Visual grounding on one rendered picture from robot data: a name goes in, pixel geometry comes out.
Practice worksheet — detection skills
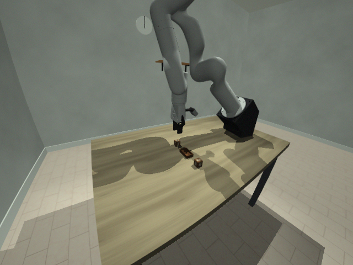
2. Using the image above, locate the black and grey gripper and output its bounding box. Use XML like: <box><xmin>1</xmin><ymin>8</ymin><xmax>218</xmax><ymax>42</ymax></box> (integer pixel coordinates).
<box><xmin>170</xmin><ymin>102</ymin><xmax>185</xmax><ymax>134</ymax></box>

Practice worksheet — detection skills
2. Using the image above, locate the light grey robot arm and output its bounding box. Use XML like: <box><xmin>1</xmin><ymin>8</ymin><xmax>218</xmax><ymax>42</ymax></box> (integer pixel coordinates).
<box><xmin>149</xmin><ymin>0</ymin><xmax>246</xmax><ymax>118</ymax></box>

